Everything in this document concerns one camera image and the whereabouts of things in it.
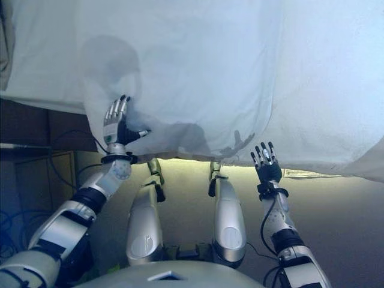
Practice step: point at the left silver robot leg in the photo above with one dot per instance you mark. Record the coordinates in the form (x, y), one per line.
(144, 225)

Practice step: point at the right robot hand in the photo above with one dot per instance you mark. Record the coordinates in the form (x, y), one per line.
(268, 171)

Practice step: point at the silver robot torso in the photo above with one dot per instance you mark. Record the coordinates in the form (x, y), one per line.
(180, 276)

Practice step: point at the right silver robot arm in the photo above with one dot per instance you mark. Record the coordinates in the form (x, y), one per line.
(294, 246)

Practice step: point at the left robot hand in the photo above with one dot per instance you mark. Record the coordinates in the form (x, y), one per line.
(115, 129)

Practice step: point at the silver robot leg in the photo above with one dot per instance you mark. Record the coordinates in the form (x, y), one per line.
(229, 225)
(144, 225)

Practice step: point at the white duvet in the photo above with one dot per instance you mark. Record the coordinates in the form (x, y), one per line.
(195, 75)

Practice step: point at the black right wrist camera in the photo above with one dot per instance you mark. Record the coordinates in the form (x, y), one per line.
(270, 190)

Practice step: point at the dark olive robot pelvis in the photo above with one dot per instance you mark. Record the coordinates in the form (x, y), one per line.
(189, 253)

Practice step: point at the right silver robot leg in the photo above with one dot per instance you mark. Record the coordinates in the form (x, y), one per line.
(229, 225)

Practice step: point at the wooden nightstand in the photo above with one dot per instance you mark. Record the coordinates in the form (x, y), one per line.
(30, 180)

